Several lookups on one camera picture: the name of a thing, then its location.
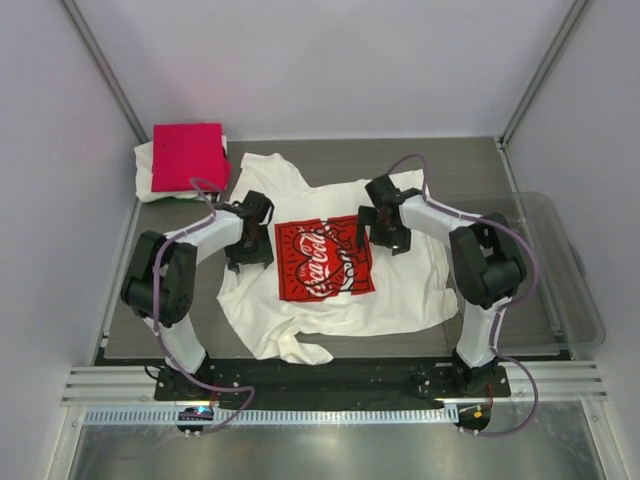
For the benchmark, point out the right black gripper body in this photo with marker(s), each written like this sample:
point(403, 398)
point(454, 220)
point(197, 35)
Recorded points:
point(390, 235)

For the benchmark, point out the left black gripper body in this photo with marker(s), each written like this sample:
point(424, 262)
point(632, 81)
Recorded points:
point(250, 250)

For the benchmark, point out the white Coca-Cola t-shirt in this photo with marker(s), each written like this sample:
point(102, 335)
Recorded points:
point(321, 281)

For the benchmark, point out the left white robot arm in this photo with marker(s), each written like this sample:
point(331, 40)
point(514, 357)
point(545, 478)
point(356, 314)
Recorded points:
point(159, 282)

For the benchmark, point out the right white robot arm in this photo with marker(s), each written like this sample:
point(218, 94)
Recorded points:
point(485, 260)

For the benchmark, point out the folded green t-shirt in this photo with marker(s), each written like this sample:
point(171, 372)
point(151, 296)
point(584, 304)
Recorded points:
point(170, 199)

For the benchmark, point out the folded pink t-shirt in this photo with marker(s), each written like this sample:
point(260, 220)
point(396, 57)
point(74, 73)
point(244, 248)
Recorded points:
point(182, 152)

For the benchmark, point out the folded white t-shirt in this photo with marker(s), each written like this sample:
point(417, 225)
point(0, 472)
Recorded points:
point(143, 177)

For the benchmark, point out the clear plastic bin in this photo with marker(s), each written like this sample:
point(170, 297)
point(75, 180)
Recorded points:
point(562, 314)

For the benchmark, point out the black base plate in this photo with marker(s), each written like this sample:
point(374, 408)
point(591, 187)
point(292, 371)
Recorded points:
point(349, 379)

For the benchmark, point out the white slotted cable duct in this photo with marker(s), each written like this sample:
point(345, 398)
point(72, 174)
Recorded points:
point(198, 416)

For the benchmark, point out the aluminium front rail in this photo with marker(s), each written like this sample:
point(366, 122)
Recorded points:
point(102, 386)

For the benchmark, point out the left aluminium frame post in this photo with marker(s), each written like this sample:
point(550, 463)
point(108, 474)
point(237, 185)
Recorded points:
point(83, 30)

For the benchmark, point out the aluminium frame post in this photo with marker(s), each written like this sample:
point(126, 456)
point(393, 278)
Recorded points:
point(83, 30)
point(556, 47)

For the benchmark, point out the right aluminium frame post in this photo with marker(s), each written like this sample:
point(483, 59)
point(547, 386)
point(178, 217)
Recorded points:
point(556, 47)

